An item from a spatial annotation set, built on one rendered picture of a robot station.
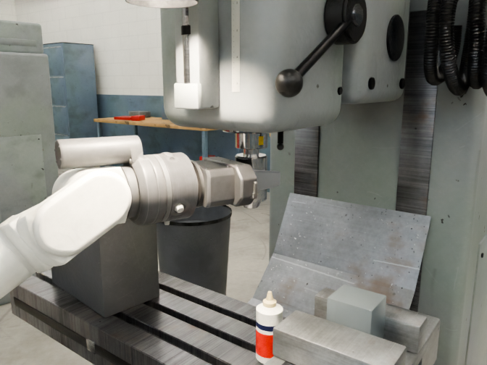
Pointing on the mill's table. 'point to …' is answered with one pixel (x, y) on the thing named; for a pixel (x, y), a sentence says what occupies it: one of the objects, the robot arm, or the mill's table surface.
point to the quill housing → (261, 68)
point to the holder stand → (114, 269)
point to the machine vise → (394, 331)
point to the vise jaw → (331, 343)
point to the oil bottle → (264, 344)
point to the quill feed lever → (338, 16)
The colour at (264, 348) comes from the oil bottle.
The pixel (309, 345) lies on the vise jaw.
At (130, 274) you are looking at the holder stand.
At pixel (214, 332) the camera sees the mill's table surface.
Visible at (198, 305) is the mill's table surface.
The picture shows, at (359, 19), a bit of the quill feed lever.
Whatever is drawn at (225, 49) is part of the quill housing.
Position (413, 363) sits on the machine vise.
